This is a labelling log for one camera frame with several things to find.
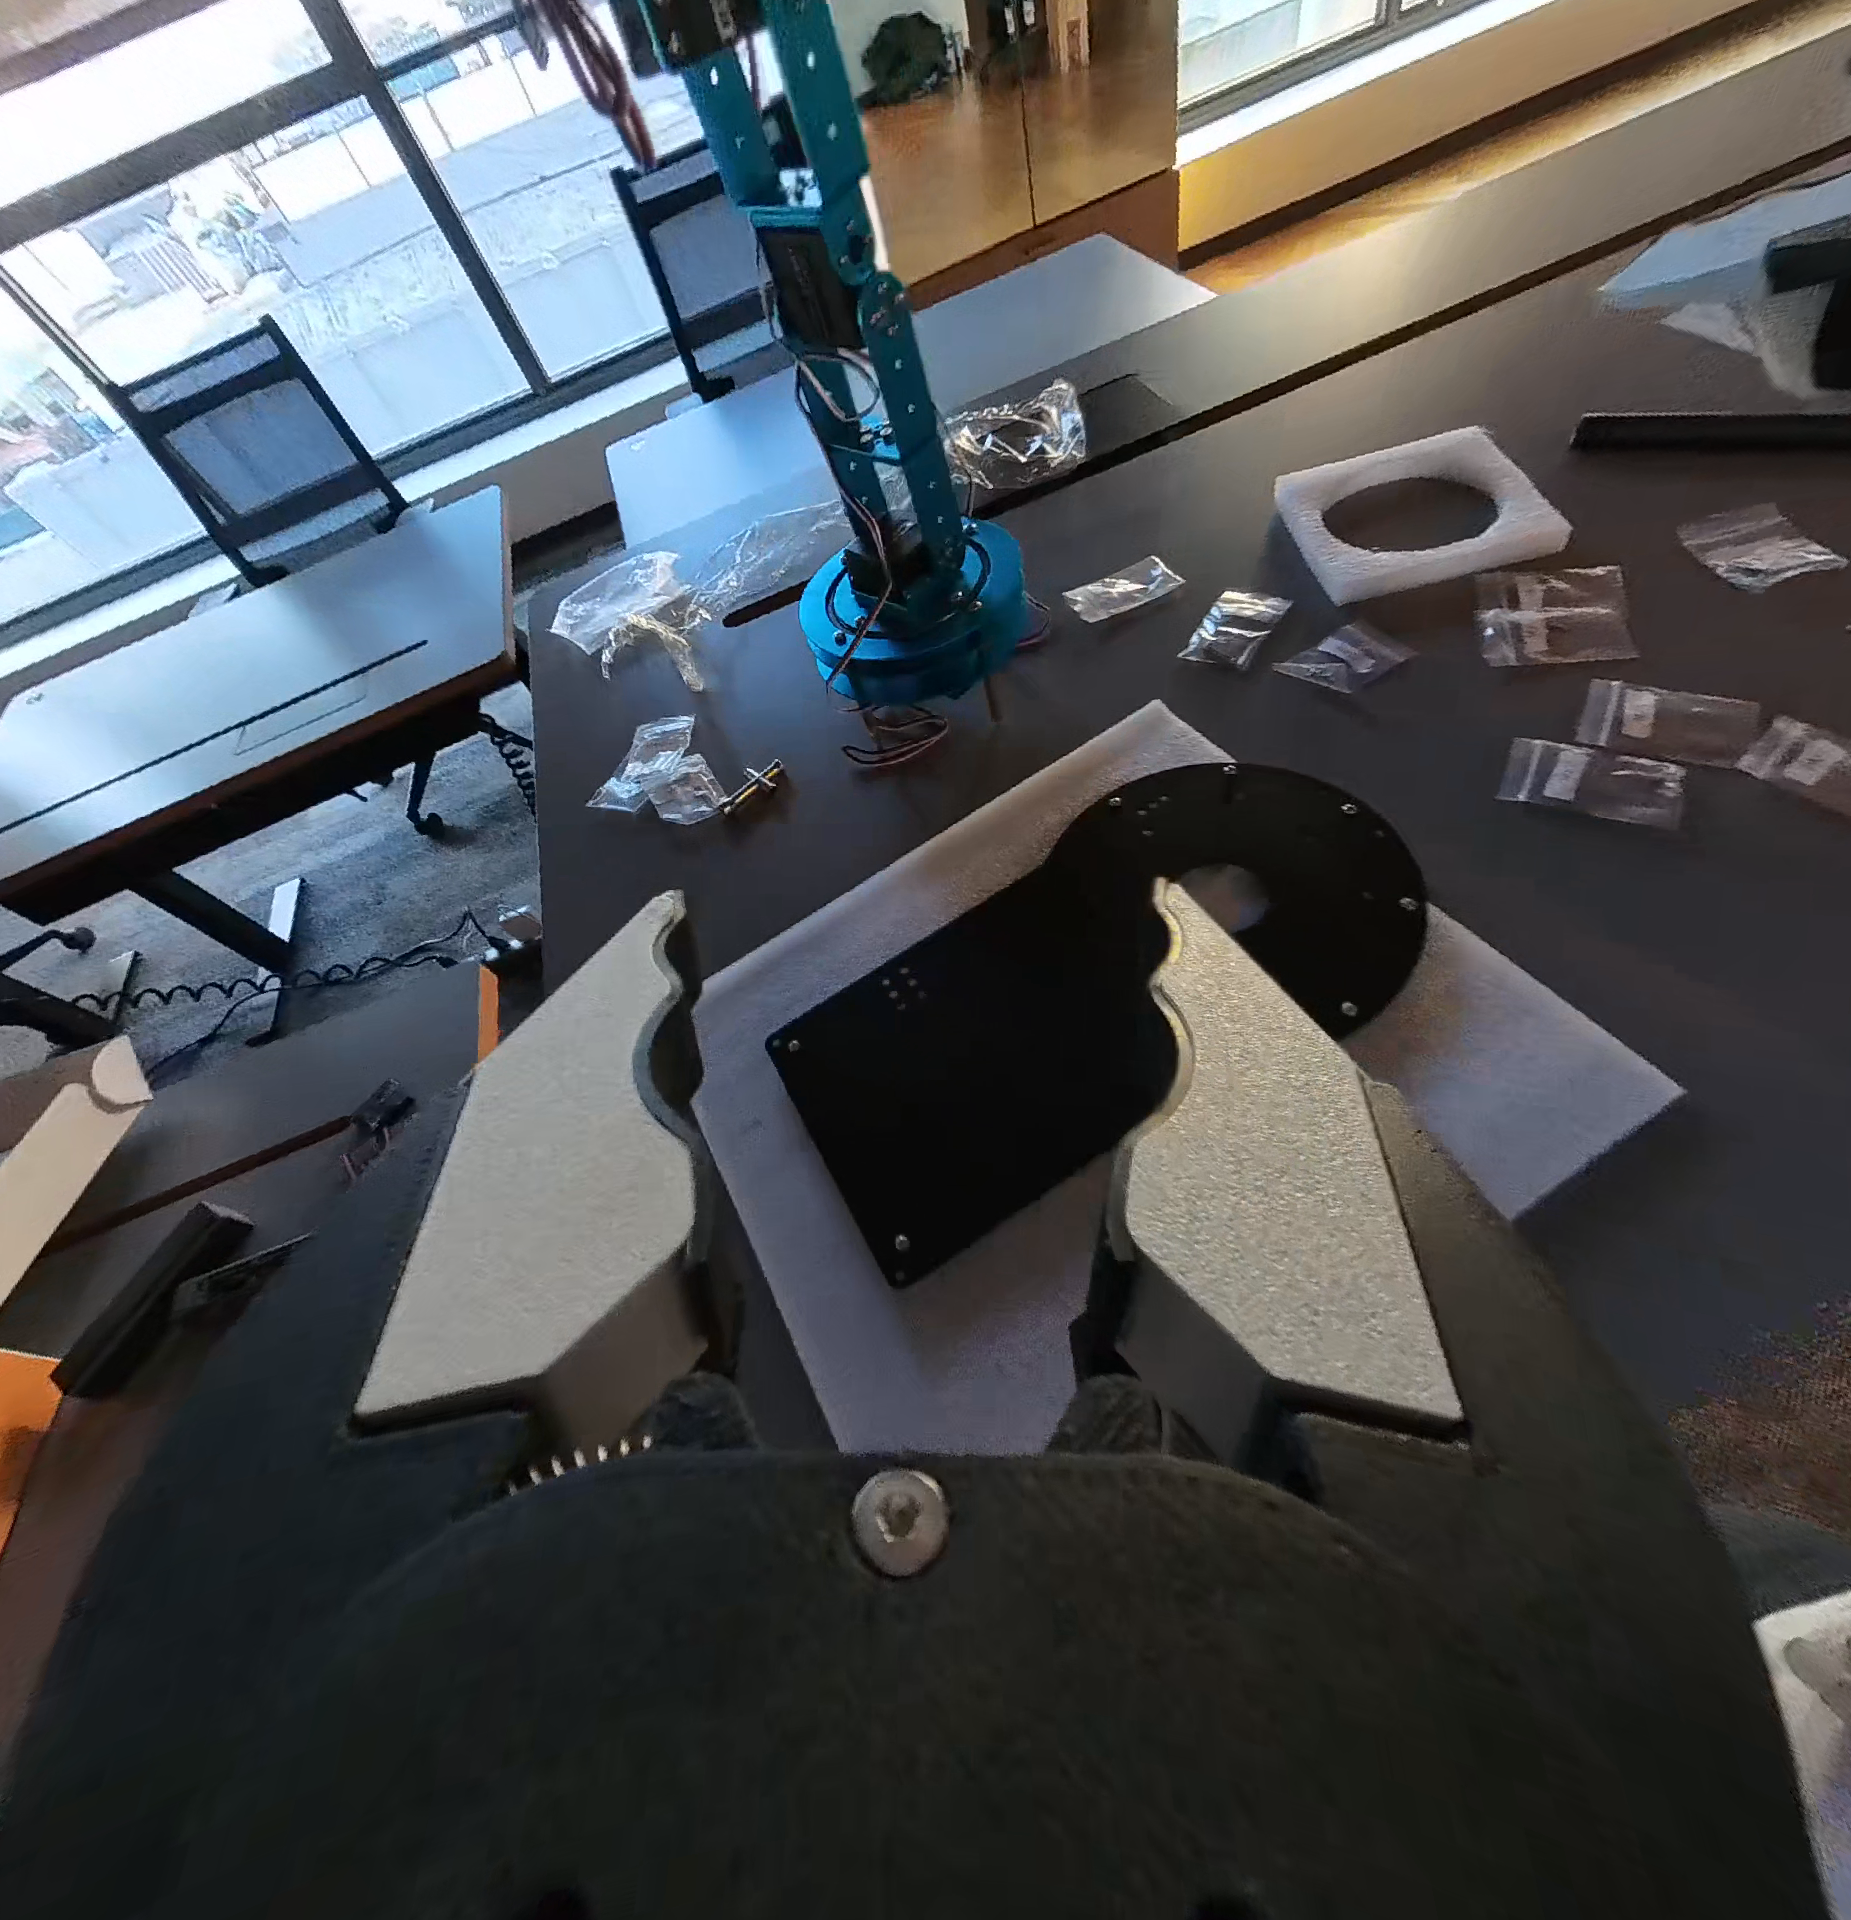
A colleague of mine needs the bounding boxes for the small black connector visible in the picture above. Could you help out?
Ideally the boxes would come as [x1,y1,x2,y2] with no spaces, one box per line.
[341,1079,417,1182]

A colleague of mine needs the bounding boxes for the black coiled cable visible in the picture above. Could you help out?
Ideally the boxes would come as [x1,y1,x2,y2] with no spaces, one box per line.
[115,705,545,1083]

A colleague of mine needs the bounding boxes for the black bar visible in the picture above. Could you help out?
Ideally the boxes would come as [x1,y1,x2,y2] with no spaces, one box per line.
[1571,404,1851,452]

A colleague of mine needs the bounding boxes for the orange white cardboard box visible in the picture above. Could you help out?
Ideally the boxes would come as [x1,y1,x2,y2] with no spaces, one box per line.
[0,1035,154,1637]

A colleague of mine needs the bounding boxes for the red brown servo cable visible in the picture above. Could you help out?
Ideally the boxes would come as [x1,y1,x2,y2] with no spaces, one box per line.
[840,701,953,777]

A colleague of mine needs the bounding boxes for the white foam sheet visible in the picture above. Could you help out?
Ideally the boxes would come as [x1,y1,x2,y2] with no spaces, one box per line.
[693,698,1689,1457]

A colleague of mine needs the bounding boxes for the short black profile piece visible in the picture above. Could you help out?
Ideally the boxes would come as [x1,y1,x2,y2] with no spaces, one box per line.
[50,1199,257,1401]

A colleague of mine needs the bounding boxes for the dark desk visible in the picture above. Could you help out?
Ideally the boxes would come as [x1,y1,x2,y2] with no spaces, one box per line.
[0,150,1851,1651]

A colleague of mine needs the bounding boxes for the dark backpack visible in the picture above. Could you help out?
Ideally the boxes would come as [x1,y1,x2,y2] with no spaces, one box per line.
[861,12,946,108]

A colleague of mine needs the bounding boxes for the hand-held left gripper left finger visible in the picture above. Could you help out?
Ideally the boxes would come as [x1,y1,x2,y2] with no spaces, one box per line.
[352,888,721,1454]

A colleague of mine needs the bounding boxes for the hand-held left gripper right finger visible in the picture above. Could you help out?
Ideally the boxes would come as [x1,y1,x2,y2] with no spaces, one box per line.
[1108,878,1468,1469]

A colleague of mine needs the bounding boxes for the black box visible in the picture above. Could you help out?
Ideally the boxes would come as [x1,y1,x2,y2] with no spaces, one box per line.
[1763,210,1851,396]

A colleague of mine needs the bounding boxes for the grey folding table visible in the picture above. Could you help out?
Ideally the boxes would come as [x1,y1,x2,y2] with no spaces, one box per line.
[606,231,1216,554]
[0,484,518,1053]

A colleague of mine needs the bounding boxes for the large glass window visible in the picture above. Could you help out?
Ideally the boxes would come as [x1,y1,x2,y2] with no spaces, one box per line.
[1177,0,1618,122]
[0,0,882,662]

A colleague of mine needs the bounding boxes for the black metal base plate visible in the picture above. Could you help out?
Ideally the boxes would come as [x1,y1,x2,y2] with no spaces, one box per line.
[765,759,1429,1289]

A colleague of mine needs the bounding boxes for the scattered labelled zip bags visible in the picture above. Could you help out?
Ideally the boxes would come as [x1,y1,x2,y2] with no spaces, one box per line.
[1064,505,1851,830]

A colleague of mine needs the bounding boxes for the black mesh chair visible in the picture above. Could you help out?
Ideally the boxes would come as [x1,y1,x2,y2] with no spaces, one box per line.
[108,314,410,590]
[610,97,808,404]

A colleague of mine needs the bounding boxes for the white foam ring frame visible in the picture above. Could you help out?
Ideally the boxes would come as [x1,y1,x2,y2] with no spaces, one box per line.
[1274,427,1576,606]

